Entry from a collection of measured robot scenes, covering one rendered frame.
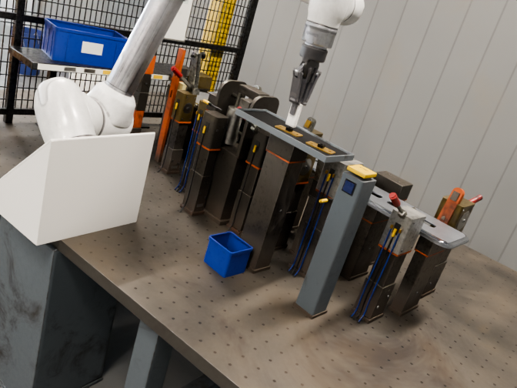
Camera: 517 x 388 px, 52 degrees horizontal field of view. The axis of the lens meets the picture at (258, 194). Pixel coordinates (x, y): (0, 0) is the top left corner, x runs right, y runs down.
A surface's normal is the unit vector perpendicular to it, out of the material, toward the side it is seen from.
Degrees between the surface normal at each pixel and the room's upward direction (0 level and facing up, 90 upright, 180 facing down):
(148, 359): 90
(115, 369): 0
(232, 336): 0
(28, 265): 90
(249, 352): 0
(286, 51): 90
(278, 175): 90
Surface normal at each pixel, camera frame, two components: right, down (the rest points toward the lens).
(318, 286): -0.68, 0.09
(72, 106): 0.54, -0.31
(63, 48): 0.57, 0.45
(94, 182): 0.76, 0.43
